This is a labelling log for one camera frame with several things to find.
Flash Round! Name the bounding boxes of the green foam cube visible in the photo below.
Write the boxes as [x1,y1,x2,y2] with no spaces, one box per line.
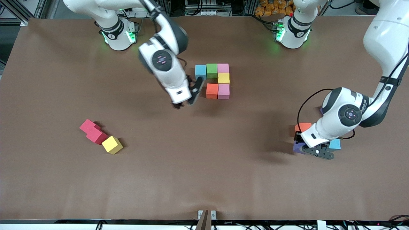
[206,63,218,79]

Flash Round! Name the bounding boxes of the red foam cube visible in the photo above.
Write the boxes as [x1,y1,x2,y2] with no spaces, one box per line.
[86,128,108,145]
[79,119,101,134]

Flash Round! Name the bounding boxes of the paper table cover sheet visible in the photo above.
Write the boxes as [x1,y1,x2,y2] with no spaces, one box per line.
[0,16,409,221]

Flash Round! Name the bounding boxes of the grey electronics unit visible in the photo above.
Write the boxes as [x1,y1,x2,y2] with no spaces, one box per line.
[185,0,232,16]

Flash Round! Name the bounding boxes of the black right camera cable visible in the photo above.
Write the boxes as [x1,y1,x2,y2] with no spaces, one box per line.
[177,57,189,77]

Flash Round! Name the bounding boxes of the black camera cable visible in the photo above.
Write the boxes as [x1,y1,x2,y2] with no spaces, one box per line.
[177,57,189,77]
[297,88,334,127]

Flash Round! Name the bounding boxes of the black left camera cable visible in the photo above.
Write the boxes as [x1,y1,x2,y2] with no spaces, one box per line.
[297,88,334,127]

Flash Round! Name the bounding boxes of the red and black cable bundle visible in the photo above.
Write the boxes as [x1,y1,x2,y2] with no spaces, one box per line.
[388,215,409,224]

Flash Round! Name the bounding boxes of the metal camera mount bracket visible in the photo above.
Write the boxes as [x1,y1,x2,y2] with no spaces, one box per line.
[196,210,217,230]

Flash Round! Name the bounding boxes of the aluminium frame profile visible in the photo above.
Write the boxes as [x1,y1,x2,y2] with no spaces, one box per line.
[0,0,48,26]

